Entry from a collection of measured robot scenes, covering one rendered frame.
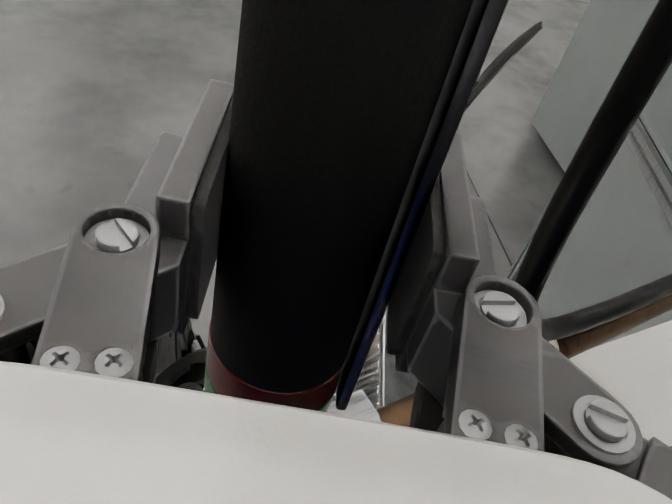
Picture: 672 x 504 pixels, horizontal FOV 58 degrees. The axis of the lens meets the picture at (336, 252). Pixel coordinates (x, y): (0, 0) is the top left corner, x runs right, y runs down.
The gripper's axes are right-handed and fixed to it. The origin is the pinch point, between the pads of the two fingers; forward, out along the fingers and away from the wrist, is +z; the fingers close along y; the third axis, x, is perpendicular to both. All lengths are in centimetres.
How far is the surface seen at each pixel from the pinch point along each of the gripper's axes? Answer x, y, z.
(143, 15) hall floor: -151, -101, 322
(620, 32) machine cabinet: -80, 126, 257
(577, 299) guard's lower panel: -87, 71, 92
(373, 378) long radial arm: -35.1, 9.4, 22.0
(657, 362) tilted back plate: -27.1, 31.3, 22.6
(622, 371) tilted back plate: -29.2, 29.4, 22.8
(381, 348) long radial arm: -35.1, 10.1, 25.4
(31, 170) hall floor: -150, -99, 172
